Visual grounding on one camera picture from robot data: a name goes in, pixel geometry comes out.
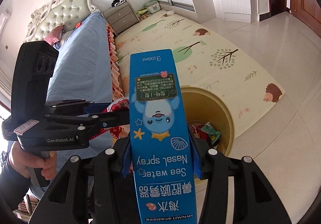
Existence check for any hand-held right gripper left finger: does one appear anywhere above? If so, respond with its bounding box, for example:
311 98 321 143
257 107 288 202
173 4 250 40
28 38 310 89
28 137 131 224

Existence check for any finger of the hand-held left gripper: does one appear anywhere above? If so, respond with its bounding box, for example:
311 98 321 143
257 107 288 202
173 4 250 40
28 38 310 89
45 110 130 140
45 99 111 114

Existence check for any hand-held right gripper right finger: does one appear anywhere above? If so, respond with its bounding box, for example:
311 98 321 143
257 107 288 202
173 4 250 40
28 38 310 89
188 127 286 224

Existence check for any red snack bag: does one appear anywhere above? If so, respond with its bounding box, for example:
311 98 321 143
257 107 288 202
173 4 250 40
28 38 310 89
107 97 130 114

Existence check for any red wrapper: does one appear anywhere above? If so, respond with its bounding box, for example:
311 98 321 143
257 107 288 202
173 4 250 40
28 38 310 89
189 124 208 144

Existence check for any green wrapper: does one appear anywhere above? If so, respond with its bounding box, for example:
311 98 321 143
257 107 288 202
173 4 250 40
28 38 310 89
201 122 222 145

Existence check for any blue nasal spray box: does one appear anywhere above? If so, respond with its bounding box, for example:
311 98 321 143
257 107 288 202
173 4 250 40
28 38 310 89
129 49 198 224

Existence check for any yellow plastic trash bin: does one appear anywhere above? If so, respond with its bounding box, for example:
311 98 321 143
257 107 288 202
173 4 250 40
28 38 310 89
180 85 235 187

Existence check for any person's left forearm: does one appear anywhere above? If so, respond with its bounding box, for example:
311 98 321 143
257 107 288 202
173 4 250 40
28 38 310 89
0 150 32 214

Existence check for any person's left hand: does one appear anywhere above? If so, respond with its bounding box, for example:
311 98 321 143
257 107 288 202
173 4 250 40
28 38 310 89
11 142 57 180

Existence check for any blue bedsheet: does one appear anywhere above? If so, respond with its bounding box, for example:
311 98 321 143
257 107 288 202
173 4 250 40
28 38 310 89
29 12 127 197

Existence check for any pink pillow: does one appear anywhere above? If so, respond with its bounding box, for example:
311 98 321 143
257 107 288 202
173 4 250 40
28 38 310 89
45 26 65 47

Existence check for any floral bed skirt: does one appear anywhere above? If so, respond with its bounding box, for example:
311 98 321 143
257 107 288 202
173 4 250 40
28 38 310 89
105 23 131 172

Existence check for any tufted white headboard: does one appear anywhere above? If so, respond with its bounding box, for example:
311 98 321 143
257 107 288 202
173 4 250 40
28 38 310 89
24 0 97 44

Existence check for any cartoon printed play mat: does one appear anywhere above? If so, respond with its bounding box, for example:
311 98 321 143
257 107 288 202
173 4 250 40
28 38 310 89
114 9 286 136

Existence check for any grey nightstand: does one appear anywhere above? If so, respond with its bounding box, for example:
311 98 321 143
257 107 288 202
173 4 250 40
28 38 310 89
102 3 139 35

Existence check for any striped cloth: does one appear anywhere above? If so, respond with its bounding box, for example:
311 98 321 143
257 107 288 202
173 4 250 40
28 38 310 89
14 193 39 217

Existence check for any box of toys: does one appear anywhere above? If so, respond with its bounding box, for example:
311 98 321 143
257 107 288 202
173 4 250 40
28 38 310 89
137 8 151 20

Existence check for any mint storage box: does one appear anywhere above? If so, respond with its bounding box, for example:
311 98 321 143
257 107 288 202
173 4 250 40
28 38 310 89
143 0 161 12

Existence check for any brown wooden door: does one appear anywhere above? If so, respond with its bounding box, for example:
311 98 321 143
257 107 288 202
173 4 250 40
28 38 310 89
286 0 321 46

